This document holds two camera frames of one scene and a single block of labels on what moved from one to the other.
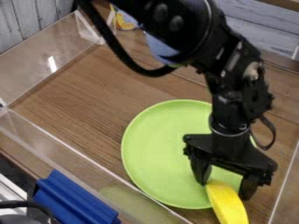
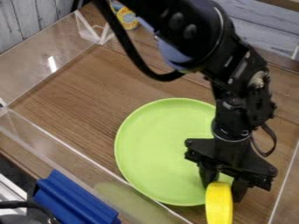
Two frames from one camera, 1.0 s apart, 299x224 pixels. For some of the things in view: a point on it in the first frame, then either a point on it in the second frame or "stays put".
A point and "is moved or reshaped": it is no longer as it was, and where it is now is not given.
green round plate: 153,156 stays put
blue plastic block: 69,204 stays put
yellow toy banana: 227,203 is moved or reshaped
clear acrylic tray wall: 29,149 stays put
